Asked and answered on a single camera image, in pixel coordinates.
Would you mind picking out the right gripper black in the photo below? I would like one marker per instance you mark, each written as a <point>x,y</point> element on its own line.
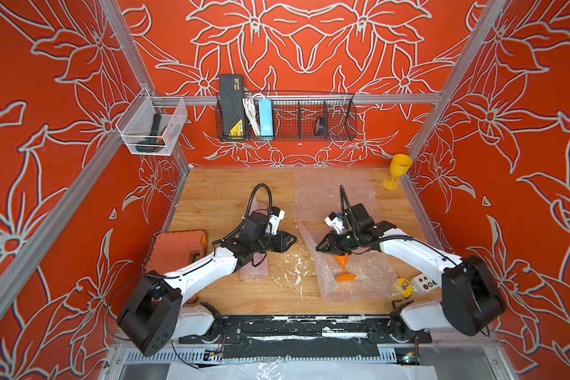
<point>331,245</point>

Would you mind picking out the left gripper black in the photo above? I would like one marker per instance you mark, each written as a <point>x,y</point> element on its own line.
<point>282,238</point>

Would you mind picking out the orange plastic wine glass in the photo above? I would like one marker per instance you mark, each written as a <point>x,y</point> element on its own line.
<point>345,275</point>

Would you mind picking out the bubble pink glass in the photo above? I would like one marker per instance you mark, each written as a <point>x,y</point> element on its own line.
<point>257,269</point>

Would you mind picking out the bubble orange glass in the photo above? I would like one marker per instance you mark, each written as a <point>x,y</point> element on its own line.
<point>375,274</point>

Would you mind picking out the clear bubble wrap sheet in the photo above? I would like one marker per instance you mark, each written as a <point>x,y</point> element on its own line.
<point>317,192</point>

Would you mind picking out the yellow plastic wine glass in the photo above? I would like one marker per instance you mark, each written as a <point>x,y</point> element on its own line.
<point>399,166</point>

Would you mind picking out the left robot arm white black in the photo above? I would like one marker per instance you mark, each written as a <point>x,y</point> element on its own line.
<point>156,313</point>

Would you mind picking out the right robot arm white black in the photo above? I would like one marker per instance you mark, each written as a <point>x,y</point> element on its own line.
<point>470,298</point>

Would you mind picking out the yellow tape measure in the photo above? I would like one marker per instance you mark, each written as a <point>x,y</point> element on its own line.
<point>404,287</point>

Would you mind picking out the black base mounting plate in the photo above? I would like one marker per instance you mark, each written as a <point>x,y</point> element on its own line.
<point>347,336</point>

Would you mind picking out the white button control box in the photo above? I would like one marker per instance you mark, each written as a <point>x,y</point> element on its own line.
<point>423,284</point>

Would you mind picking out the orange plastic tool case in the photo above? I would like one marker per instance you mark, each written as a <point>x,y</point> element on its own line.
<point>175,250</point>

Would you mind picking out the white plastic sheet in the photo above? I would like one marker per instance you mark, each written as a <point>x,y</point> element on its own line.
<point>313,370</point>

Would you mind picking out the light blue power bank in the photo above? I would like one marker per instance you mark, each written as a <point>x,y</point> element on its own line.
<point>266,119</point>

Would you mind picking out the black yellow device box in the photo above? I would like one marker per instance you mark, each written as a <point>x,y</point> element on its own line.
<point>232,108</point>

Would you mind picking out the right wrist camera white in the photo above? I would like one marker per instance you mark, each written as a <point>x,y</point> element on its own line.
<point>335,221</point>

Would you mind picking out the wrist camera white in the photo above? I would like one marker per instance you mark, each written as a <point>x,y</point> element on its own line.
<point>276,215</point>
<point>335,221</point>

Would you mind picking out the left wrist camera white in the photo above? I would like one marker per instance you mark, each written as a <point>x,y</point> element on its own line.
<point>276,215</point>

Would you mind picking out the black wire wall basket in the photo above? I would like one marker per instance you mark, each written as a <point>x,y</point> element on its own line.
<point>294,114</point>

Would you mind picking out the dark green handled tool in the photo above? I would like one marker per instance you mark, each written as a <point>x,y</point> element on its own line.
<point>152,143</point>

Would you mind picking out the clear acrylic wall bin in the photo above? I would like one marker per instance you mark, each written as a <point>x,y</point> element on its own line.
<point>135,123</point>

